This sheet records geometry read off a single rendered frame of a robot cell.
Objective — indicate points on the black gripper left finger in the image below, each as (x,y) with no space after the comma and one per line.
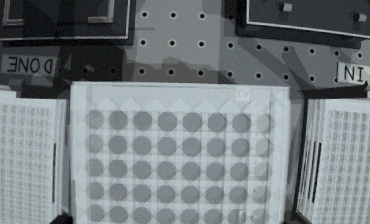
(62,219)

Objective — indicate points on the grey perforated base plate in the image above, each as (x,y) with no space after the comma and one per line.
(195,41)

